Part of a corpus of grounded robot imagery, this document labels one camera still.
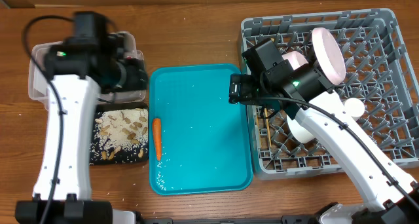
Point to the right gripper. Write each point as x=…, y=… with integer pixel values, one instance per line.
x=249, y=86

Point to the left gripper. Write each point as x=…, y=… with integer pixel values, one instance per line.
x=138, y=76

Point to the orange carrot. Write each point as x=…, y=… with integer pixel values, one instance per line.
x=157, y=137

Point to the pink bowl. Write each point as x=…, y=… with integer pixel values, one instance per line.
x=296, y=59

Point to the small white bowl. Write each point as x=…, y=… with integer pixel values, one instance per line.
x=299, y=132

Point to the large white plate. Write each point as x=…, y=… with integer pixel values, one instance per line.
x=328, y=55

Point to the white paper cup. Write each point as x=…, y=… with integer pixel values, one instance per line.
x=354, y=107

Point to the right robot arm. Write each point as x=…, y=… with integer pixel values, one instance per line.
x=287, y=82

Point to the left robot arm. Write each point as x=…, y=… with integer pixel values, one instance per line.
x=78, y=71

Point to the grey dishwasher rack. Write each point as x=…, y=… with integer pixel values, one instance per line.
x=379, y=73

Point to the wooden chopstick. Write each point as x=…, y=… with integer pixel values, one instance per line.
x=267, y=128

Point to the black tray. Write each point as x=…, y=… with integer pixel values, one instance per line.
x=121, y=152

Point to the rice and peanuts pile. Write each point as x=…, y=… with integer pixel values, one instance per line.
x=122, y=129

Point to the teal plastic tray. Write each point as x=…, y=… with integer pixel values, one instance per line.
x=205, y=139

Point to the clear plastic bin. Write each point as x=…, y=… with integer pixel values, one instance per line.
x=37, y=86

